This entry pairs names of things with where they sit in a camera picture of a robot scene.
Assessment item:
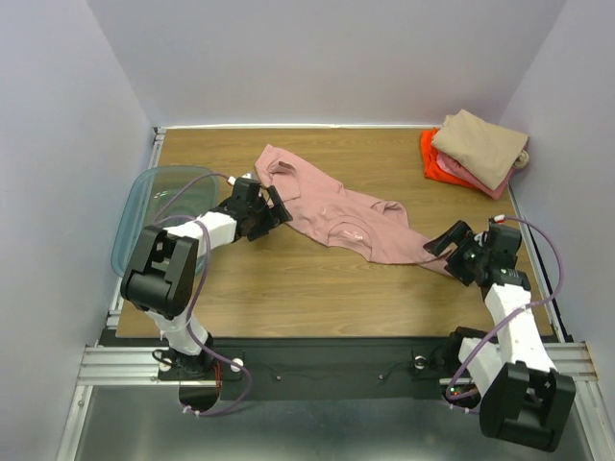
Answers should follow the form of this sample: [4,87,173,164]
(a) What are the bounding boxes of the pink printed t-shirt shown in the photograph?
[255,145,446,275]

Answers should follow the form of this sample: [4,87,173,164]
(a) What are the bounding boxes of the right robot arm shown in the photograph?
[424,215,576,452]

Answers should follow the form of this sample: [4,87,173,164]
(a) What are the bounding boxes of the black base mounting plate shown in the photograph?
[152,333,461,405]

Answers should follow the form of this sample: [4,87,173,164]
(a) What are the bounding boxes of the folded pink t-shirt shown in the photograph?
[436,152,514,200]

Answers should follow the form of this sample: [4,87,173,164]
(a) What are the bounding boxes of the cream cloth piece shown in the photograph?
[512,150,529,170]

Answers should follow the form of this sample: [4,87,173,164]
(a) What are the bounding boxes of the clear teal plastic bin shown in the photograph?
[111,165,219,277]

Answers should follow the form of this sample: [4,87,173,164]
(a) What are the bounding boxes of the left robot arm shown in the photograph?
[120,177,292,379]

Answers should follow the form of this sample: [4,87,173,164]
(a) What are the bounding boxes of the aluminium frame rail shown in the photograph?
[77,347,180,386]

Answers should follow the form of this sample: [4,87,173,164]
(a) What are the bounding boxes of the folded beige t-shirt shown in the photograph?
[431,109,529,189]

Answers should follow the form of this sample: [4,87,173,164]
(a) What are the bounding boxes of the folded orange t-shirt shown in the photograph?
[419,128,475,189]

